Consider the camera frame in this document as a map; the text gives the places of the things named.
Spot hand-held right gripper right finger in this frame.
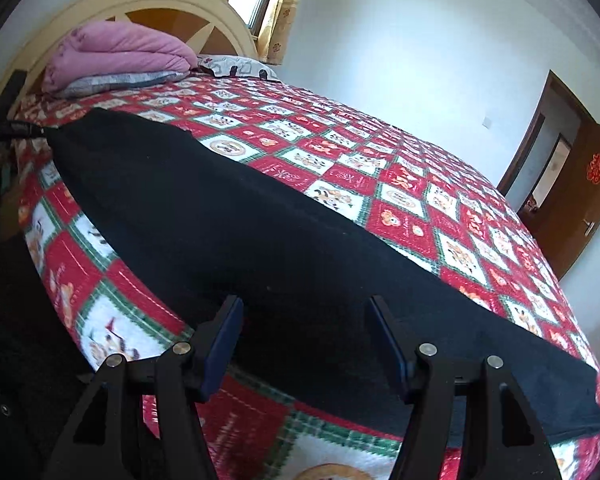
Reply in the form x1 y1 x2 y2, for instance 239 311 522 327
371 295 563 480

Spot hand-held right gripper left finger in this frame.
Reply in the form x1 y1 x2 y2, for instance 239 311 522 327
45 295 244 480

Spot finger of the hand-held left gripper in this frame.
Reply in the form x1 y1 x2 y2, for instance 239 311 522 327
0 119 48 145

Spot black pants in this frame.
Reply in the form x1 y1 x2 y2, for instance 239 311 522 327
45 107 600 448

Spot grey pillow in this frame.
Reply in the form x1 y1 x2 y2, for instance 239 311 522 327
57 69 188 100

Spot folded pink blanket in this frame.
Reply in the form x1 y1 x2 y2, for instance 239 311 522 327
42 21 199 93

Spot red checkered printed bed cover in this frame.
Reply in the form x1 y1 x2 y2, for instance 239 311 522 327
10 75 600 480

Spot cream wooden headboard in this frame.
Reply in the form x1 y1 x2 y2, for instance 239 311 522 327
0 0 258 111

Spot white patterned pillow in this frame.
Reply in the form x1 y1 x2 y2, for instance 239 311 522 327
197 54 281 81

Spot brown wooden door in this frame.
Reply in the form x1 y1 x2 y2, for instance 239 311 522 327
530 122 600 281

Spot yellow sheer curtain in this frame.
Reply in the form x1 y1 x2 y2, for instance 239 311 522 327
256 0 311 65

